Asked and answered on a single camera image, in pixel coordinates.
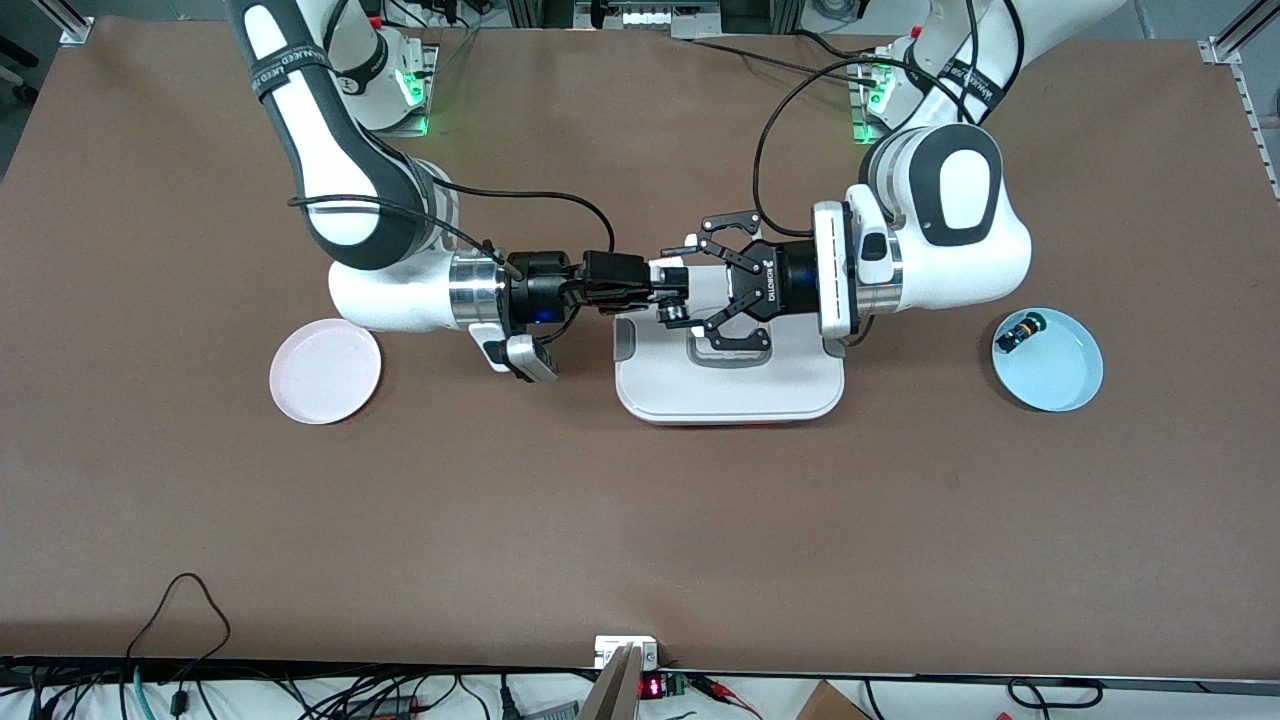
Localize orange push-button switch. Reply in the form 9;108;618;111
649;258;693;330

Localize white lidded container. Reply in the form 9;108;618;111
613;265;847;428

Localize pink round plate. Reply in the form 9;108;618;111
269;318;383;426

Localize light blue round plate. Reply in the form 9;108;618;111
992;307;1104;413

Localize grey angled metal bar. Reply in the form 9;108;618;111
578;645;641;720

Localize brown cardboard box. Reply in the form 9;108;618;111
795;680;871;720

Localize aluminium corner profile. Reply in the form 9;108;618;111
1198;0;1280;67
40;0;97;47

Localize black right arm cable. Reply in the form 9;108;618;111
288;188;617;263

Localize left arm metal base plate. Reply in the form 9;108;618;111
850;55;906;147

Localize black cable across table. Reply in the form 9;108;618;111
690;38;881;86

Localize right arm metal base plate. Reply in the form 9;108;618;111
395;44;440;138

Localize green push-button switch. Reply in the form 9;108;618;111
997;312;1047;354

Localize aluminium frame with device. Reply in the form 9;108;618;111
575;0;721;39

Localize small white metal bracket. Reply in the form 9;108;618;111
594;635;661;671

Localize red clip wires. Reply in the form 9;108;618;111
690;675;763;720

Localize black looped cable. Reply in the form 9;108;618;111
125;572;233;693

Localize perforated metal edge rail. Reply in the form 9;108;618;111
1234;60;1280;197

